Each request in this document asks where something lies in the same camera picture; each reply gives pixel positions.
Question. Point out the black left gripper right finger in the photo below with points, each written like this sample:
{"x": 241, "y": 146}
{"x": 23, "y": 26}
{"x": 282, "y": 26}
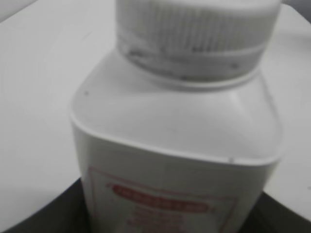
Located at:
{"x": 272, "y": 217}

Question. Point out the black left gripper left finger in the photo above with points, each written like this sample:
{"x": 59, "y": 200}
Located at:
{"x": 65, "y": 214}

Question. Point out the white yili changqing yogurt bottle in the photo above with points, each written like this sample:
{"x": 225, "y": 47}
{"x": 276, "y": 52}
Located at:
{"x": 160, "y": 156}

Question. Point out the white ribbed bottle cap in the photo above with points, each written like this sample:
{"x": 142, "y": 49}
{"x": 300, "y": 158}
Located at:
{"x": 201, "y": 40}

